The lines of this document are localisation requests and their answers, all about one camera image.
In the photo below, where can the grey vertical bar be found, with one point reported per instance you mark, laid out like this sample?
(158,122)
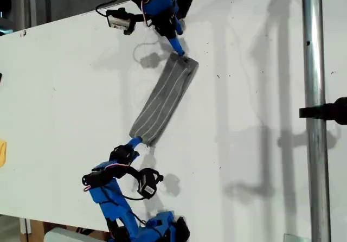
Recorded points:
(32,3)

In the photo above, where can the silver black wrist camera box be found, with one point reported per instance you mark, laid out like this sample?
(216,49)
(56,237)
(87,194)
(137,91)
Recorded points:
(118,22)

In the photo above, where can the small dark edge clip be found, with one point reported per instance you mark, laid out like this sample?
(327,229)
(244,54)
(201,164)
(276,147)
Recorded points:
(23,33)

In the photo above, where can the wooden table leg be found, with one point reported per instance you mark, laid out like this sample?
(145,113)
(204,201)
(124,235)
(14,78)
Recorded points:
(33,227)

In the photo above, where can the black post clamp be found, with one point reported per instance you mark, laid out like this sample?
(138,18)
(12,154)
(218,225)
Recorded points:
(325,111)

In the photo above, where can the yellow object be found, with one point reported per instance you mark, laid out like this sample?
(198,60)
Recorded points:
(2,153)

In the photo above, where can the grey striped towel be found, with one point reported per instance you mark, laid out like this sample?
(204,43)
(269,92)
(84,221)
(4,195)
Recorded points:
(165,98)

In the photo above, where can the black camera stalk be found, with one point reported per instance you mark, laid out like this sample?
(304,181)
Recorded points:
(138,16)
(134,171)

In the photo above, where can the steel post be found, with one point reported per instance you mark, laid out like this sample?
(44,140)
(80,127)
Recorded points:
(315,63)

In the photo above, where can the white plastic box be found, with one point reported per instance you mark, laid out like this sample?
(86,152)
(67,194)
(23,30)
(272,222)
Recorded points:
(70,236)

